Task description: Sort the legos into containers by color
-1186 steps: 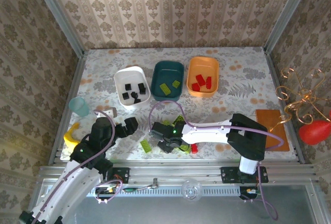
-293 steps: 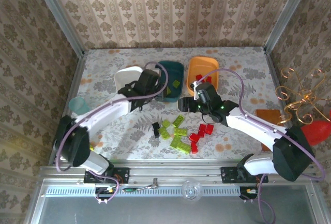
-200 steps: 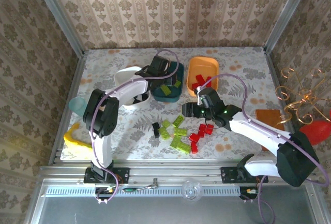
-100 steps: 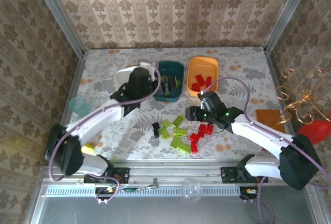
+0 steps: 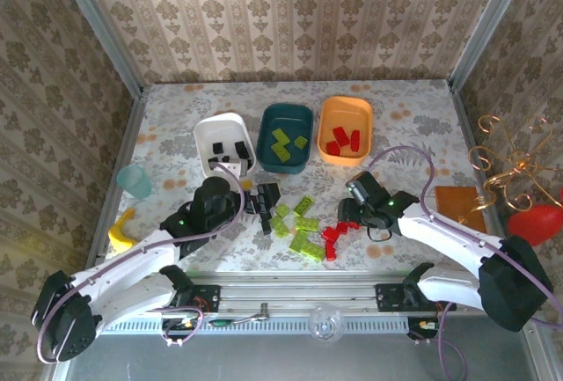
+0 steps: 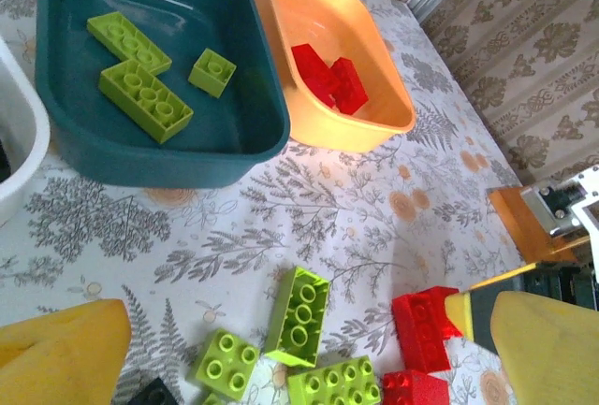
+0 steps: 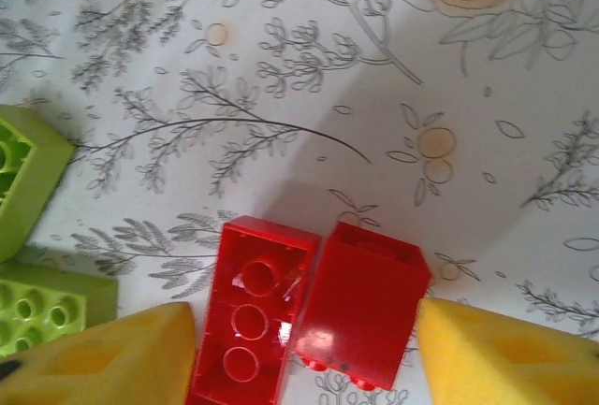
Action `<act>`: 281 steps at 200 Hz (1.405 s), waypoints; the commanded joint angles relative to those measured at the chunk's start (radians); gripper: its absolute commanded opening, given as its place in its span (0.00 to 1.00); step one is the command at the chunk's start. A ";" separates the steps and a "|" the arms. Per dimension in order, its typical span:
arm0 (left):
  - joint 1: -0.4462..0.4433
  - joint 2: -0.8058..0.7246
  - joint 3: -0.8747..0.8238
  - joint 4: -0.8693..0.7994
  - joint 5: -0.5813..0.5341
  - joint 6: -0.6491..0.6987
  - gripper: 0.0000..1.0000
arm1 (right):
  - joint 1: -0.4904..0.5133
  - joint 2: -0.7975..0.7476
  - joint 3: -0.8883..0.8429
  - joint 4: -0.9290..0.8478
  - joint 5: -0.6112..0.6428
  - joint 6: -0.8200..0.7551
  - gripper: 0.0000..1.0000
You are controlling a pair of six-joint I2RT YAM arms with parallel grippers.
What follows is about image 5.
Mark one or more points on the aluminium corner post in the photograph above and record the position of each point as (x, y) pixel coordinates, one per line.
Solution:
(488, 24)
(101, 33)

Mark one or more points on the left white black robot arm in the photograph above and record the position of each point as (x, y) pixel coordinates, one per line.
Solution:
(132, 266)

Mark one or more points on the small metal fitting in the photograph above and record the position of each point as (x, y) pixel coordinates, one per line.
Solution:
(264, 309)

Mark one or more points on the yellow toy banana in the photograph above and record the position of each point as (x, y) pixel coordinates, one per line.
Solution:
(121, 236)

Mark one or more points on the translucent teal plastic cup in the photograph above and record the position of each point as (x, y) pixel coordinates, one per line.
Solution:
(134, 180)

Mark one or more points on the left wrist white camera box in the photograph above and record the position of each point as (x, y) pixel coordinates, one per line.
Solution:
(226, 169)

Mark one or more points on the small green lego plate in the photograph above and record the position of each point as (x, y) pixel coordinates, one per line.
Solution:
(301, 141)
(282, 210)

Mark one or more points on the teal plastic container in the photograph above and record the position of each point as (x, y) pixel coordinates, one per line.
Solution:
(286, 117)

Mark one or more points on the aluminium front rail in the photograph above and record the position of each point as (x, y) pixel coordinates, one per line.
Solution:
(299, 293)

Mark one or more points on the grey metal panel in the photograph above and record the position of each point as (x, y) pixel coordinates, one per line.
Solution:
(264, 359)

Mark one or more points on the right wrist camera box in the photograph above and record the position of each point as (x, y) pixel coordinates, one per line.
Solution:
(356, 189)

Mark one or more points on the brown wooden board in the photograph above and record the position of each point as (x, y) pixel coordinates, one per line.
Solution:
(455, 205)

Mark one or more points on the red balloon ornament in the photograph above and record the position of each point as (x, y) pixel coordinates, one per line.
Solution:
(534, 227)

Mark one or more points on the aluminium side rail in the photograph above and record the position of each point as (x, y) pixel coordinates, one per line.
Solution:
(129, 134)
(467, 134)

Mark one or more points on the clear plastic ball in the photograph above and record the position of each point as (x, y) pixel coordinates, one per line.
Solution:
(325, 324)

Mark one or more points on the red lego brick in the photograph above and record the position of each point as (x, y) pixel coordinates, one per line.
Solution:
(330, 233)
(354, 140)
(333, 148)
(344, 227)
(339, 134)
(330, 251)

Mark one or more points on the white plastic container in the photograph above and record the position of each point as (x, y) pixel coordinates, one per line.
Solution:
(220, 132)

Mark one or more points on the orange plastic container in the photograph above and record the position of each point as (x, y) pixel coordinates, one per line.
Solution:
(345, 112)

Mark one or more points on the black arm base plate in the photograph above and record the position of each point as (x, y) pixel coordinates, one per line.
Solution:
(206, 297)
(387, 297)

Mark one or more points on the floral patterned tablecloth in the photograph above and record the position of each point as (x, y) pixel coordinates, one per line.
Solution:
(396, 104)

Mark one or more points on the long green lego plate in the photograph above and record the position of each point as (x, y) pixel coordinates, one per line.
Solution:
(301, 240)
(306, 223)
(314, 250)
(278, 226)
(302, 206)
(281, 151)
(279, 135)

